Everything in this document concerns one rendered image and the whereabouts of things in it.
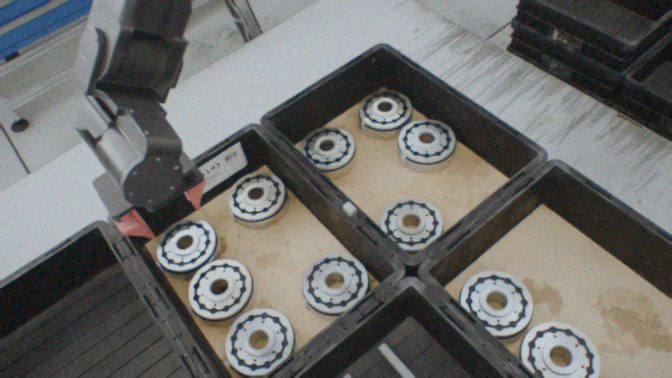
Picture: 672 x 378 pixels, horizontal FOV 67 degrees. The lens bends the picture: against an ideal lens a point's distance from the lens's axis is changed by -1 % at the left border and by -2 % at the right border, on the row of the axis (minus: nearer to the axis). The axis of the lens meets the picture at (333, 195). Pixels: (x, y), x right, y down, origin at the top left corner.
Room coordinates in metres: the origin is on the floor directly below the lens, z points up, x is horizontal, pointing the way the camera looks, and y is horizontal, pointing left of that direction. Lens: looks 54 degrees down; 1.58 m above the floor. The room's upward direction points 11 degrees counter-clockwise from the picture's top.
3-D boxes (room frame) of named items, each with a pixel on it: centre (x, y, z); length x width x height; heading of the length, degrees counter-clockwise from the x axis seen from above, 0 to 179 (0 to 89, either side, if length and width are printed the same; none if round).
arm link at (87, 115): (0.38, 0.20, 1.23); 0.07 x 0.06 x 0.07; 30
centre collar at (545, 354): (0.19, -0.26, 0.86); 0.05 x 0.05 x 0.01
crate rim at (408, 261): (0.57, -0.12, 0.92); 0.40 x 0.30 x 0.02; 29
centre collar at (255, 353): (0.29, 0.15, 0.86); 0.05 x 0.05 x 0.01
